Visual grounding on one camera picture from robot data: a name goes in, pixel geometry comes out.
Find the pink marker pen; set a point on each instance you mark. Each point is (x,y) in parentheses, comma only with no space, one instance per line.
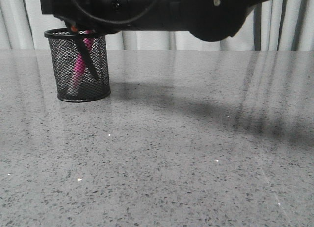
(80,66)

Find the grey curtain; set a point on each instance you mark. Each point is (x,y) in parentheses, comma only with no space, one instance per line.
(273,25)

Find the grey orange scissors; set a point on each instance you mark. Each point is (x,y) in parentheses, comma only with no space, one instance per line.
(83,50)

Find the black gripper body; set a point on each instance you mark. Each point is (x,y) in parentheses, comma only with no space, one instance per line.
(83,14)

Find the black mesh pen holder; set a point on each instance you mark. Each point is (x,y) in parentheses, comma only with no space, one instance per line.
(64,54)

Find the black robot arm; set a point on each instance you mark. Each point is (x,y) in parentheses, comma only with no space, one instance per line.
(208,20)

